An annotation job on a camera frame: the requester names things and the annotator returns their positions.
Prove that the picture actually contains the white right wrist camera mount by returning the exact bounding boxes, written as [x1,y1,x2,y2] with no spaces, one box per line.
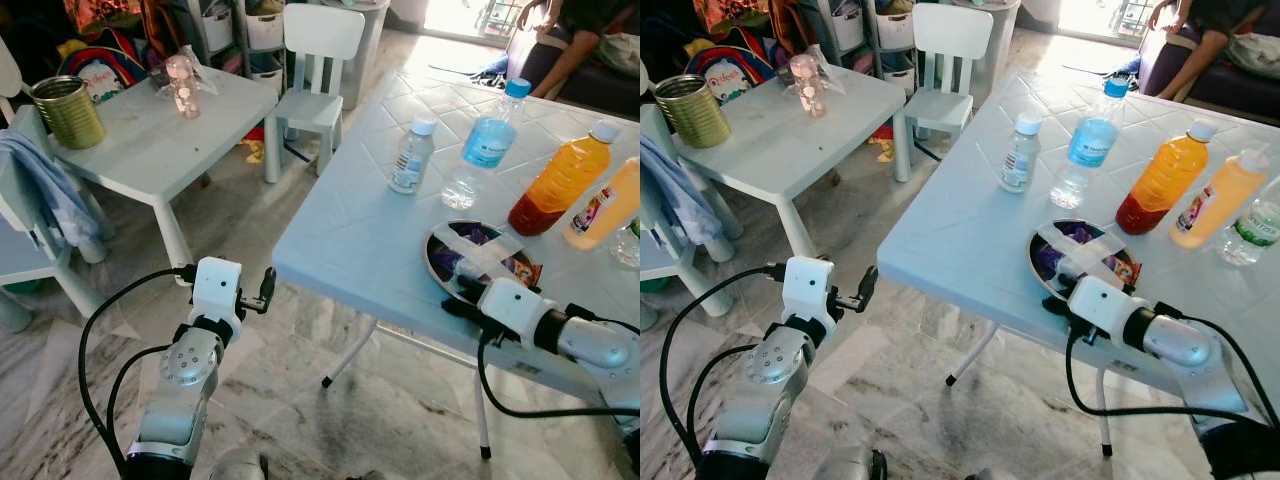
[1066,275,1138,348]
[476,277,548,348]

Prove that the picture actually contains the dark round taped plate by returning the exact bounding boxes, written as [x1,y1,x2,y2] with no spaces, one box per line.
[1028,218,1141,301]
[424,220,544,306]

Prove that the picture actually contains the seated person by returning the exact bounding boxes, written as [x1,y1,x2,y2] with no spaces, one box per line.
[1150,0,1280,101]
[513,0,641,99]

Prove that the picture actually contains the white plastic chair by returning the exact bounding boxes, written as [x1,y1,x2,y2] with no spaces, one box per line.
[0,40,111,336]
[640,60,746,331]

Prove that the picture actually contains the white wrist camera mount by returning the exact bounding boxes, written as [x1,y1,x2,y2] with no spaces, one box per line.
[476,277,548,348]
[1066,275,1138,348]
[189,257,245,328]
[782,256,837,328]

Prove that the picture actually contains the small white children's table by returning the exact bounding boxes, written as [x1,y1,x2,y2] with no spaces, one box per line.
[672,63,913,259]
[38,63,283,273]

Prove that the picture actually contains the short black left arm cable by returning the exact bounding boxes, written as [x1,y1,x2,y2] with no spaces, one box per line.
[684,342,758,463]
[105,342,173,466]

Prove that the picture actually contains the colourful school backpack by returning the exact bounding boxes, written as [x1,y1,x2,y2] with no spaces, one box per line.
[57,28,151,104]
[685,35,776,101]

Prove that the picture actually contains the grey cushion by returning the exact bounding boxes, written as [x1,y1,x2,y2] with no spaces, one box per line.
[597,32,641,76]
[1225,32,1280,81]

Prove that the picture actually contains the long black left arm cable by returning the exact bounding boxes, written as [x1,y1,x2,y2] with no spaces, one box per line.
[77,263,198,479]
[657,262,787,471]

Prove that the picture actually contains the large white plastic table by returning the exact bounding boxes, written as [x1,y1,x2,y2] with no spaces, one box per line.
[270,68,641,461]
[877,68,1280,459]

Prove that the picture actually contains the green-label clear water bottle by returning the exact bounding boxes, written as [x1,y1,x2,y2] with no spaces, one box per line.
[612,220,641,269]
[1218,198,1280,268]

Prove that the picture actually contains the grey left robot leg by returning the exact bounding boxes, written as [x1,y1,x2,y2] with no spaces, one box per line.
[815,444,889,480]

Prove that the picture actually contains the purple sofa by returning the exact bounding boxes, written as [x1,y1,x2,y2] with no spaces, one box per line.
[505,30,641,116]
[1140,30,1280,116]

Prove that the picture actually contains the gold tin can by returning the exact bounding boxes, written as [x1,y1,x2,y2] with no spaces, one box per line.
[28,76,107,152]
[654,74,733,150]

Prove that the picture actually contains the blue-label blue-capped water bottle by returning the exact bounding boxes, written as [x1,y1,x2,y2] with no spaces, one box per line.
[441,77,533,212]
[1049,77,1131,210]

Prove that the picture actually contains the small white children's chair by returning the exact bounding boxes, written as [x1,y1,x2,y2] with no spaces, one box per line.
[903,2,995,161]
[265,3,367,186]

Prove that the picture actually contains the orange juice bottle picture label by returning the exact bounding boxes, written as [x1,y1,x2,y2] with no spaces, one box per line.
[1170,148,1271,250]
[563,156,641,251]

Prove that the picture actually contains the light blue cloth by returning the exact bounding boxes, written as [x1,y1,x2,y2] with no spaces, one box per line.
[0,128,103,251]
[640,135,723,246]

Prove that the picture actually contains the small clear white-capped bottle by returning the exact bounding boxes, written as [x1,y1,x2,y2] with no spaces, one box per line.
[999,112,1044,194]
[389,116,439,195]

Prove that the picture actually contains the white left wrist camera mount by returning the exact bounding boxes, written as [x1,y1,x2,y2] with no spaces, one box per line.
[189,257,245,328]
[782,256,837,328]

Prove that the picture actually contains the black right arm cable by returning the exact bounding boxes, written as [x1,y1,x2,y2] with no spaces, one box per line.
[475,300,641,421]
[1062,300,1280,426]

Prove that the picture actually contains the orange and red drink bottle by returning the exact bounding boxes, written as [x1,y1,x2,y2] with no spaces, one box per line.
[1115,120,1218,237]
[507,120,622,238]

